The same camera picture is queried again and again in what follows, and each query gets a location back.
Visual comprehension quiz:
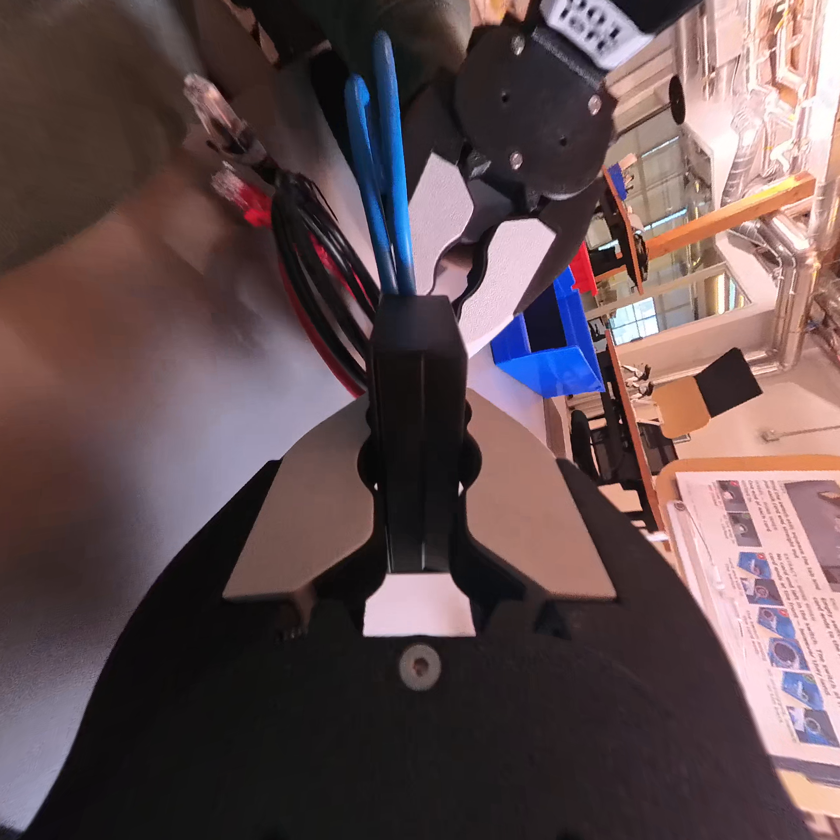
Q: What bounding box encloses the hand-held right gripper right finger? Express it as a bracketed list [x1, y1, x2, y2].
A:
[462, 389, 618, 601]

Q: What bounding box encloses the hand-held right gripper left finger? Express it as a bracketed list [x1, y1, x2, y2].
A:
[223, 394, 382, 601]

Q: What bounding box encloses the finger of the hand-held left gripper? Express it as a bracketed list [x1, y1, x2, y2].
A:
[407, 153, 478, 296]
[456, 218, 560, 350]

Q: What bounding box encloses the blue ethernet cable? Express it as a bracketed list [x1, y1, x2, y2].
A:
[344, 29, 419, 298]

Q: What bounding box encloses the blue plastic bin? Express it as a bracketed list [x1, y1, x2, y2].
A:
[491, 262, 606, 398]

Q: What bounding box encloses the black ethernet cable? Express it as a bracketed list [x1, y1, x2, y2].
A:
[184, 72, 383, 395]

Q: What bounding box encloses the black network switch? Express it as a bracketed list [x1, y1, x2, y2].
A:
[364, 294, 470, 578]

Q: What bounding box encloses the red ethernet cable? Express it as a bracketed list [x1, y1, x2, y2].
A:
[210, 164, 368, 399]

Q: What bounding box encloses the tan and black chair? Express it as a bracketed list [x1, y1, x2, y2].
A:
[651, 348, 765, 441]

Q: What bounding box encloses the silver ventilation duct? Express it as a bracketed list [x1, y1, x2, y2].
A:
[718, 85, 834, 371]

